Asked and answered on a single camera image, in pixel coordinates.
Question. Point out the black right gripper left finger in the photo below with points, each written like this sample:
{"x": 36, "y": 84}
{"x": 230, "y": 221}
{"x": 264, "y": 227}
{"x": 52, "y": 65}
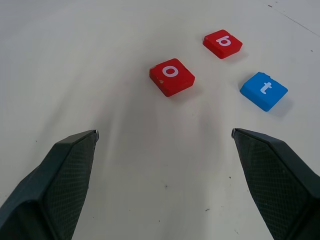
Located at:
{"x": 55, "y": 185}

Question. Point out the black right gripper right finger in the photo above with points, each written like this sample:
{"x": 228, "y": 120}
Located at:
{"x": 277, "y": 180}

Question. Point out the blue tile letter t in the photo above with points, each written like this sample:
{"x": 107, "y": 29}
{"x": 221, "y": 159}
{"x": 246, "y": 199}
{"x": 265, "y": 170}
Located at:
{"x": 253, "y": 92}

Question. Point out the red tile letter o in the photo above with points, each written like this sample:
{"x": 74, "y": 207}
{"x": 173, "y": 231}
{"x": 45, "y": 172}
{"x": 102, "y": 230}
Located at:
{"x": 181, "y": 81}

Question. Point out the red tile letter b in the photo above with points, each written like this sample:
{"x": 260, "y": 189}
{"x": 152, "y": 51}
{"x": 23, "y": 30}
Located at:
{"x": 215, "y": 47}

